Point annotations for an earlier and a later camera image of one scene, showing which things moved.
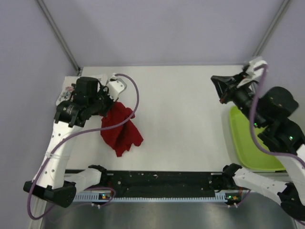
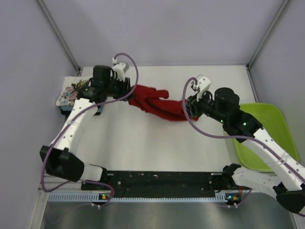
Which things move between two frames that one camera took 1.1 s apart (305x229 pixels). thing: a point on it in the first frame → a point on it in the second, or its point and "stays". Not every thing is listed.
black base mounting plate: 166,183 stays
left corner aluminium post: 60,38 stays
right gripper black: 225,86 → 193,105
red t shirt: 121,138 → 142,96
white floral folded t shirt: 66,89 stays
